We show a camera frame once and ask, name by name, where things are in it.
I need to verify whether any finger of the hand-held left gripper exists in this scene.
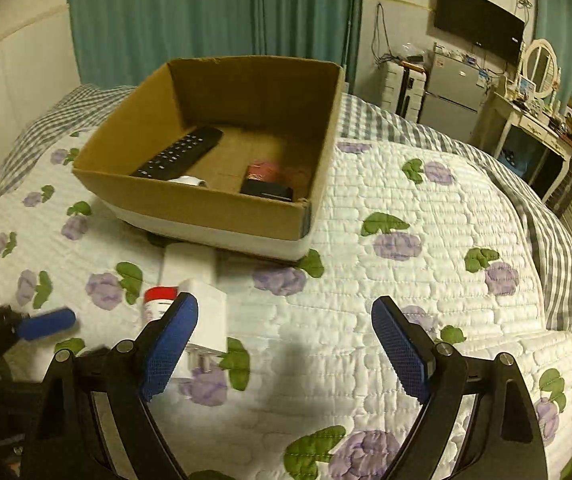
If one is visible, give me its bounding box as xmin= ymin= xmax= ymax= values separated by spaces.
xmin=0 ymin=307 xmax=77 ymax=391

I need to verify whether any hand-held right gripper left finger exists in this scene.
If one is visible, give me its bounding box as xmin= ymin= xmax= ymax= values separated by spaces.
xmin=20 ymin=291 xmax=199 ymax=480

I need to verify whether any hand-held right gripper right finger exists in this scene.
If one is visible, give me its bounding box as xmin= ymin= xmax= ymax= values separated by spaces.
xmin=371 ymin=296 xmax=549 ymax=480

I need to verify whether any white power adapter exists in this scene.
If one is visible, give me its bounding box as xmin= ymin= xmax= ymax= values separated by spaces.
xmin=176 ymin=278 xmax=229 ymax=380

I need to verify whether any red cap white bottle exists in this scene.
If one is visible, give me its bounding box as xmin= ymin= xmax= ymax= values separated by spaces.
xmin=141 ymin=286 xmax=179 ymax=330

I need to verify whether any cardboard box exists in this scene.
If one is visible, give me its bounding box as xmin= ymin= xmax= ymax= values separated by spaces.
xmin=71 ymin=57 xmax=347 ymax=262

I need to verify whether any white flat box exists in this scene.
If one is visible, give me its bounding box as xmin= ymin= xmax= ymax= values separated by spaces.
xmin=159 ymin=244 xmax=217 ymax=292

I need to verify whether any floral quilted blanket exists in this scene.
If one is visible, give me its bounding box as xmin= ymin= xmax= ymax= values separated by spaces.
xmin=0 ymin=130 xmax=572 ymax=480

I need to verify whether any red and black box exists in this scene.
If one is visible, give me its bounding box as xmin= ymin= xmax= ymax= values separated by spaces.
xmin=240 ymin=161 xmax=295 ymax=203

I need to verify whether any black remote control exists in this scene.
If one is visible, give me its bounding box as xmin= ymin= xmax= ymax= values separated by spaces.
xmin=130 ymin=126 xmax=225 ymax=181

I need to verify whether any grey checked bedsheet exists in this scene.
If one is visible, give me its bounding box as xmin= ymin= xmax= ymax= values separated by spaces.
xmin=0 ymin=84 xmax=572 ymax=331

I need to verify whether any white headboard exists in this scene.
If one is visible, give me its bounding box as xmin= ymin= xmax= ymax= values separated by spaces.
xmin=0 ymin=4 xmax=83 ymax=211

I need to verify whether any white dressing table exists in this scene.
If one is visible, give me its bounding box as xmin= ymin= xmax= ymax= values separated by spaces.
xmin=470 ymin=91 xmax=572 ymax=202

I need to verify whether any white drawer cabinet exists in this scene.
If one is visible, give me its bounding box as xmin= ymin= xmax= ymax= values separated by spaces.
xmin=380 ymin=60 xmax=427 ymax=122

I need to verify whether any silver refrigerator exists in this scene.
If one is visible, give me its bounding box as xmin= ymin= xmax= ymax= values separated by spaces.
xmin=418 ymin=43 xmax=489 ymax=137

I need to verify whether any oval vanity mirror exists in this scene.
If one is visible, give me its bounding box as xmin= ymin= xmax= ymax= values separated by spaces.
xmin=520 ymin=38 xmax=561 ymax=101

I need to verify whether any teal curtain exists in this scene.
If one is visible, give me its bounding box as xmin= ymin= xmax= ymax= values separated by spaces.
xmin=66 ymin=0 xmax=367 ymax=92

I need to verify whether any wall television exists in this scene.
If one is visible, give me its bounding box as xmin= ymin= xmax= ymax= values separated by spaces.
xmin=434 ymin=0 xmax=526 ymax=66

